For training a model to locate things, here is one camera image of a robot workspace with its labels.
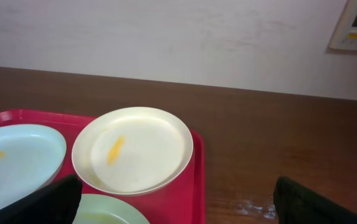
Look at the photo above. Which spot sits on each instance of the light blue round plate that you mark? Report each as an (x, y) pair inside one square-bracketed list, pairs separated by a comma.
[(31, 156)]

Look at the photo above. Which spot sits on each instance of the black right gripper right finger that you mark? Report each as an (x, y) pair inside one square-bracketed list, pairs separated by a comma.
[(296, 204)]

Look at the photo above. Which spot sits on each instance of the light green round plate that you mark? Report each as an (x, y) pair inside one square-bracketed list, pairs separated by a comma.
[(102, 209)]

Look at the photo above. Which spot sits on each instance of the red plastic tray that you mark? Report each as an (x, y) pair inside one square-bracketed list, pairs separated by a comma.
[(181, 201)]

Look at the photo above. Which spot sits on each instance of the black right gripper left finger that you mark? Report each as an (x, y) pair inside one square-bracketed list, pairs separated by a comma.
[(56, 203)]

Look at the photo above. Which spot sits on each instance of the cream round plate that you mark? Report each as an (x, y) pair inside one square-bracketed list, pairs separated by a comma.
[(132, 151)]

